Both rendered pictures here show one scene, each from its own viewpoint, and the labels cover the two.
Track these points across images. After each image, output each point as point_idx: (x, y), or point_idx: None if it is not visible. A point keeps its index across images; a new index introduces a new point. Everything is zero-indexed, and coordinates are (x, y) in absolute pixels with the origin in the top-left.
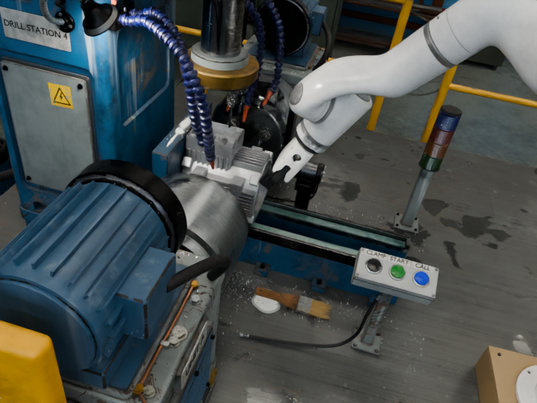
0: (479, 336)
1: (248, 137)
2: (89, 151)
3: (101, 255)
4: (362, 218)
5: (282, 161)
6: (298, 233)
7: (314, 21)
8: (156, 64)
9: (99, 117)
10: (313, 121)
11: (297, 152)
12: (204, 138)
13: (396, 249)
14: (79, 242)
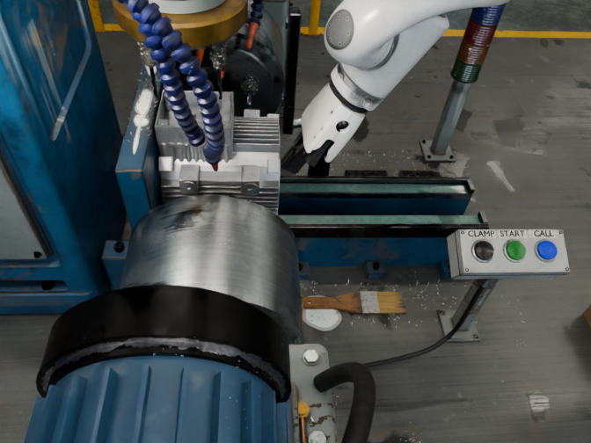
0: (572, 273)
1: None
2: (10, 197)
3: None
4: (386, 159)
5: (320, 134)
6: (329, 208)
7: None
8: (65, 19)
9: (10, 143)
10: (368, 68)
11: (343, 117)
12: (213, 141)
13: (457, 198)
14: None
